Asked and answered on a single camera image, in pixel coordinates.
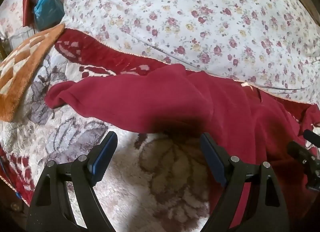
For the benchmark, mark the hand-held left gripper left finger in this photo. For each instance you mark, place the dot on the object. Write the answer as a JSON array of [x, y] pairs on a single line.
[[100, 158]]

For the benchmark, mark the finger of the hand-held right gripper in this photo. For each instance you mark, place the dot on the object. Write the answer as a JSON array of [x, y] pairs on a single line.
[[298, 150], [311, 136]]

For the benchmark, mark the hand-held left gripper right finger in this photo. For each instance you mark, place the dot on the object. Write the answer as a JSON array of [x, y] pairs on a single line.
[[212, 159]]

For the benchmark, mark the dark red knit garment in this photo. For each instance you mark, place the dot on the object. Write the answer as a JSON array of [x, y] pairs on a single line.
[[175, 97]]

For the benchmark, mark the red and white floral blanket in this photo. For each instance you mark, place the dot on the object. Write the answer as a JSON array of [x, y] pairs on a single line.
[[75, 132]]

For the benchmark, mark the orange checkered fluffy mat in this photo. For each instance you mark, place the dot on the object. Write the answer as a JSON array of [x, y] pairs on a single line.
[[22, 72]]

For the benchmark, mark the white floral quilt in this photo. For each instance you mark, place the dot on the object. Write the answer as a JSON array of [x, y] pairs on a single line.
[[200, 22]]

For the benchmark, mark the blue plastic bag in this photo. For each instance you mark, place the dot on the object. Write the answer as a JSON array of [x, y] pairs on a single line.
[[47, 12]]

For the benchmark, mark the pale floral pillow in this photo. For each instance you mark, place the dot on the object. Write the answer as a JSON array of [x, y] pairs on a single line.
[[12, 14]]

